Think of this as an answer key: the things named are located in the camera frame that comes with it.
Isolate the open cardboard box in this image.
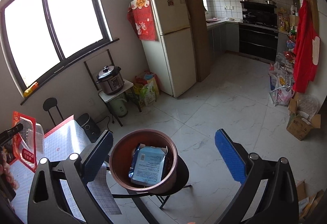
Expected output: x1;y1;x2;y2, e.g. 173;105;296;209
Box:
287;93;321;141

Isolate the black kitchen stove oven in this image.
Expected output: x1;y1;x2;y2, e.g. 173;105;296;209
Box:
239;1;278;61

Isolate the black cylindrical speaker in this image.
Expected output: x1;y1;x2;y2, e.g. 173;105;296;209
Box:
76;113;101;143

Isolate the terracotta round trash bin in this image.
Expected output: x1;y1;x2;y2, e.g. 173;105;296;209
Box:
109;129;178;194

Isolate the small white side table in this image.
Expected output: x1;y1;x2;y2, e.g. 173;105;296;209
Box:
98;80;142;127

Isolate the light blue paper box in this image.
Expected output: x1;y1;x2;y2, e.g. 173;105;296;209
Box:
128;143;168;187

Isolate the green shopping bag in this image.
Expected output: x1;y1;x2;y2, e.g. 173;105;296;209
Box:
133;71;160;107

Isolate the pale green thermos kettle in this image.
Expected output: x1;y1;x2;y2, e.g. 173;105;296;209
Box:
110;98;128;118

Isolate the red hanging apron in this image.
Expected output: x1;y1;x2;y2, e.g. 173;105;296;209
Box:
293;0;318;94

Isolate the red cloth on refrigerator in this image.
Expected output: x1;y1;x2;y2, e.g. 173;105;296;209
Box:
127;0;156;41

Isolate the red clear blister pack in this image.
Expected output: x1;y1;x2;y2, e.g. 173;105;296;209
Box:
12;111;44;173

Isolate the white plastic bags pile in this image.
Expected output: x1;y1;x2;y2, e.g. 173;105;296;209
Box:
268;52;295;106

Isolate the cream two-door refrigerator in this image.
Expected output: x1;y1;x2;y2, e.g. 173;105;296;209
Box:
141;0;196;98

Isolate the blue checked tablecloth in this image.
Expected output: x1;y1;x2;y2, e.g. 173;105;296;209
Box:
1;117;120;223

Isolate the black round stool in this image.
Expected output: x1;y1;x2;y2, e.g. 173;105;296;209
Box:
42;97;64;126

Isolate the silver electric pressure cooker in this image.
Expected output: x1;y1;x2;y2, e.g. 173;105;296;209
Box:
97;65;124;95

